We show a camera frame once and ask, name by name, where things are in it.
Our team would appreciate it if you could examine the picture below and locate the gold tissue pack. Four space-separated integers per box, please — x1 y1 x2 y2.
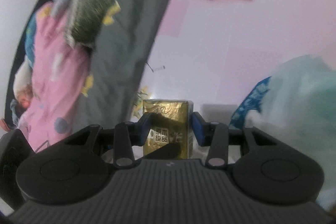
143 99 194 159

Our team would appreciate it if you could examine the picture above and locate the pink floor mat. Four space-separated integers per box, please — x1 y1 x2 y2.
134 0 335 122

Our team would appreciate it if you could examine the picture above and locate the teal plastic bag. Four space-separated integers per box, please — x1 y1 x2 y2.
230 55 335 210

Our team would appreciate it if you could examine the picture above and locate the pink patterned blanket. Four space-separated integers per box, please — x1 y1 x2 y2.
17 0 90 152

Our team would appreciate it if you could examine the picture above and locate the green patterned pillow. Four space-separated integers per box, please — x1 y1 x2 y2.
65 0 114 48

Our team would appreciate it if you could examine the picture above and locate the grey quilt with yellow bears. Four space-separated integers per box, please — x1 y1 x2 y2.
73 0 169 131

